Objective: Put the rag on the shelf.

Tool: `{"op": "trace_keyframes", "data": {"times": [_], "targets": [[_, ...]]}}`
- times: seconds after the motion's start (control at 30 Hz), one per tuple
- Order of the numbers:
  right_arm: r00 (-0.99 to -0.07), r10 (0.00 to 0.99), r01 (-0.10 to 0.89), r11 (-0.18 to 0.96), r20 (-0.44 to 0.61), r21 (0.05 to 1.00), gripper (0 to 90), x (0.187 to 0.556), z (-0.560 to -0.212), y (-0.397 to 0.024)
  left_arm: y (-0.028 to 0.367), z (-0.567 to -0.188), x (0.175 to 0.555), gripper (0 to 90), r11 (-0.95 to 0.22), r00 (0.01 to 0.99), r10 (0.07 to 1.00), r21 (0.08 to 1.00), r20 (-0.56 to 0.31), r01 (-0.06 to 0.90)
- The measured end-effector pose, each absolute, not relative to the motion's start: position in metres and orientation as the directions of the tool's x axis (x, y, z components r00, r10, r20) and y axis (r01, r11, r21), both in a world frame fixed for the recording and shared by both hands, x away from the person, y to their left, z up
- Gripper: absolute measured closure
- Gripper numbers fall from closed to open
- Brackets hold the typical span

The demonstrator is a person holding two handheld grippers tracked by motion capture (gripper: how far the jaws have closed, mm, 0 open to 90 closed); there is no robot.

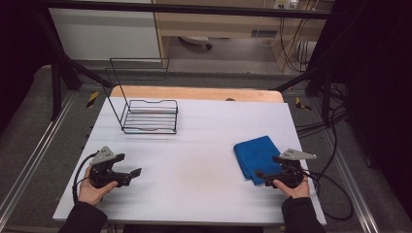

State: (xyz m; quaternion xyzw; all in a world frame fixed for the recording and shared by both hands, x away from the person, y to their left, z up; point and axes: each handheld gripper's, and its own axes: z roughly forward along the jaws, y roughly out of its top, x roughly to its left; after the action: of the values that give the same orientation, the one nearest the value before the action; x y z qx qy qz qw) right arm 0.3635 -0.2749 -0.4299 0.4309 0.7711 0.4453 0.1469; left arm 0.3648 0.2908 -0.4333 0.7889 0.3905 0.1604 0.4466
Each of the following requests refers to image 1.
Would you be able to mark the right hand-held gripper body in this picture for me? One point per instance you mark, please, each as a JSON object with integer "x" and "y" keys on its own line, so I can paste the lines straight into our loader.
{"x": 290, "y": 170}

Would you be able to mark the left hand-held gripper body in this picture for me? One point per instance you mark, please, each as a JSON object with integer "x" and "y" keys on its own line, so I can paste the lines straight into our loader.
{"x": 103, "y": 168}

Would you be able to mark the blue towel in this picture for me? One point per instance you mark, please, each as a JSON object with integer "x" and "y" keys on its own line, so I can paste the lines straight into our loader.
{"x": 257, "y": 158}

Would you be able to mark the person's right hand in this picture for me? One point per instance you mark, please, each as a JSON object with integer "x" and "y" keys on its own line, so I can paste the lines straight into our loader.
{"x": 294, "y": 190}

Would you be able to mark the person's left hand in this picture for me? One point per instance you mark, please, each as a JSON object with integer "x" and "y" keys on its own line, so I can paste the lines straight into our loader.
{"x": 94, "y": 191}

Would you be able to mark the yellow black tape strip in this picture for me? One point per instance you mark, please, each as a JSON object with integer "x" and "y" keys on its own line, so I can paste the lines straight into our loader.
{"x": 302, "y": 104}
{"x": 92, "y": 99}

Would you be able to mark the white foam board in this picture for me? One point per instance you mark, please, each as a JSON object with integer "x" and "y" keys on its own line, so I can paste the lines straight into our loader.
{"x": 200, "y": 161}

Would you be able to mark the wooden table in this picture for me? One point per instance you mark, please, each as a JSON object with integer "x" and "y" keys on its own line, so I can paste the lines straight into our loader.
{"x": 194, "y": 93}

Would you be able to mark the white panel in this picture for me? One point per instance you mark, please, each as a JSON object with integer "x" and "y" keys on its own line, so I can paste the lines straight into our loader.
{"x": 103, "y": 34}

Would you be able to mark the chair base with caster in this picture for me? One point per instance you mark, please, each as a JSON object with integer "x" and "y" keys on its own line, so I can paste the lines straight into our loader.
{"x": 196, "y": 41}

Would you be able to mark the wooden desk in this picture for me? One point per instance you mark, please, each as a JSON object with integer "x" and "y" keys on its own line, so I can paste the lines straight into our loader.
{"x": 223, "y": 27}

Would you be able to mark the white power strip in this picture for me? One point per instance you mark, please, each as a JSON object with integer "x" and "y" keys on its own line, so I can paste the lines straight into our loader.
{"x": 285, "y": 4}

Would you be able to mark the aluminium rail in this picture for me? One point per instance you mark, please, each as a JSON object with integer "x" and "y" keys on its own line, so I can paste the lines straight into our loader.
{"x": 30, "y": 158}
{"x": 353, "y": 191}

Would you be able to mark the black metal frame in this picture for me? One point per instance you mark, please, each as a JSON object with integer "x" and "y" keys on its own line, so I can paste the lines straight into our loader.
{"x": 64, "y": 64}

